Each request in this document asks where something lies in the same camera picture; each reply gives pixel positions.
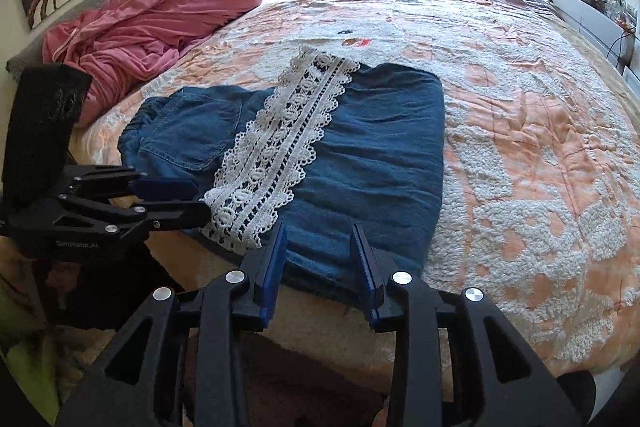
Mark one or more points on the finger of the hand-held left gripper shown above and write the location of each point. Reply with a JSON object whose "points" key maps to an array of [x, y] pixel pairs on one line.
{"points": [[175, 214], [165, 188]]}

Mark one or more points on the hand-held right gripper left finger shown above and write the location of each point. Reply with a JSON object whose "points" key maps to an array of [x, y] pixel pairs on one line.
{"points": [[272, 277]]}

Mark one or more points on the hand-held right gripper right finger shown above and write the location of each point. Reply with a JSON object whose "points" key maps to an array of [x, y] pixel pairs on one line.
{"points": [[367, 277]]}

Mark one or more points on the blue denim jeans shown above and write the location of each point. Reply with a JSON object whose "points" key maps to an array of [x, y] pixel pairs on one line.
{"points": [[380, 147]]}

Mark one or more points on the dark cloth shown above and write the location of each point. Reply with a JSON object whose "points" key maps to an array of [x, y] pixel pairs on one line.
{"points": [[100, 297]]}

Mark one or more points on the pink blanket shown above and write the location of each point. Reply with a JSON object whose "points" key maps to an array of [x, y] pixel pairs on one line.
{"points": [[165, 17]]}

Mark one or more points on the yellow-green cloth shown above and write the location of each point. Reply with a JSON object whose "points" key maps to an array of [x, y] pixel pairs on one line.
{"points": [[25, 357]]}

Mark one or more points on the peach quilted bedspread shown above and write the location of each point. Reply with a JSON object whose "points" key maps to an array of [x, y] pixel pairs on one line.
{"points": [[525, 132]]}

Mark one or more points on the white grey dressing table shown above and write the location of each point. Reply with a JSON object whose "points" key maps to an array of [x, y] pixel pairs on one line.
{"points": [[575, 2]]}

